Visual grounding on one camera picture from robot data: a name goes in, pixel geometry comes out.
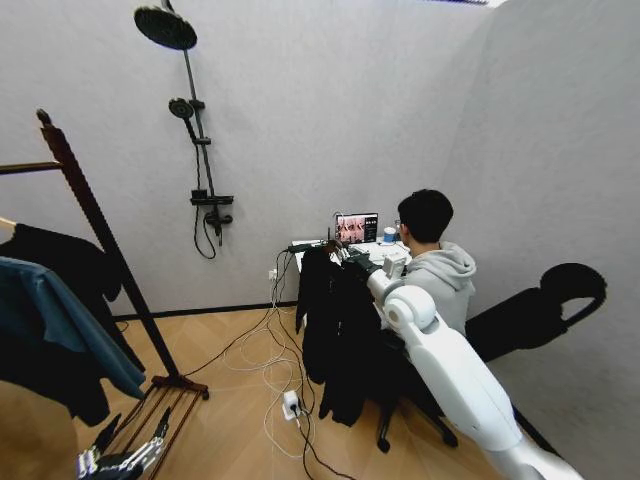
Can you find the white floor power strip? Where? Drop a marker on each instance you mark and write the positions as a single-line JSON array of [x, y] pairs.
[[290, 403]]

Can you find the black office chair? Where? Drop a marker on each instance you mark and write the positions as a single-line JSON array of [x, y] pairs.
[[400, 417]]

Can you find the black hanging garment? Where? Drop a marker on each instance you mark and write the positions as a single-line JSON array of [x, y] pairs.
[[55, 255]]

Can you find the blue hanging garment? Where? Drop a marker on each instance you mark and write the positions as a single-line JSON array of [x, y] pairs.
[[55, 320]]

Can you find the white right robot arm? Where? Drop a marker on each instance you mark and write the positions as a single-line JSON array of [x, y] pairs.
[[450, 360]]

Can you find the person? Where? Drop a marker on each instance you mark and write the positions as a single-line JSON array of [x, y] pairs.
[[440, 280]]

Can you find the black hand shower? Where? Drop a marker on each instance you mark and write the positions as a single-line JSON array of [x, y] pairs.
[[180, 107]]

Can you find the black shower riser pipe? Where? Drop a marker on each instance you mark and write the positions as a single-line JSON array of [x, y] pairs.
[[196, 100]]

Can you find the dark wooden clothes rack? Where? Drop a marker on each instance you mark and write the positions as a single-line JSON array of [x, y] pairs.
[[90, 200]]

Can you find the black long garment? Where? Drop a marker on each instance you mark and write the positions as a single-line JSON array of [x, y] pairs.
[[340, 340]]

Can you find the white tub with blue lid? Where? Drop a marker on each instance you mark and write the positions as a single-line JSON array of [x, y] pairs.
[[389, 236]]

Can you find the open laptop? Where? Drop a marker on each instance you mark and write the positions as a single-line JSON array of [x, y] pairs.
[[357, 227]]

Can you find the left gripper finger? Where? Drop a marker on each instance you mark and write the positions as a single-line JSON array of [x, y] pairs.
[[105, 435], [159, 431]]

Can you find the pale wooden hanger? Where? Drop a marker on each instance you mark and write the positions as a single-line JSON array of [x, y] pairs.
[[6, 223]]

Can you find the brown wooden hanger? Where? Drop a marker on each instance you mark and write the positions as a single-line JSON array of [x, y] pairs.
[[331, 247]]

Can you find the black shower mixer tap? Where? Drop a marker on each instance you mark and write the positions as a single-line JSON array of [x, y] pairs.
[[212, 200]]

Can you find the tan hanging garment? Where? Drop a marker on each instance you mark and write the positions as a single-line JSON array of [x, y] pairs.
[[35, 440]]

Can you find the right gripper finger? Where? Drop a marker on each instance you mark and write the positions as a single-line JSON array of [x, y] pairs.
[[344, 258], [343, 249]]

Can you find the black round rain shower head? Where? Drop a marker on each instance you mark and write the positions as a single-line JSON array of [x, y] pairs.
[[165, 27]]

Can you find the white desk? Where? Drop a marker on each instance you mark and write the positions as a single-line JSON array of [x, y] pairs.
[[299, 261]]

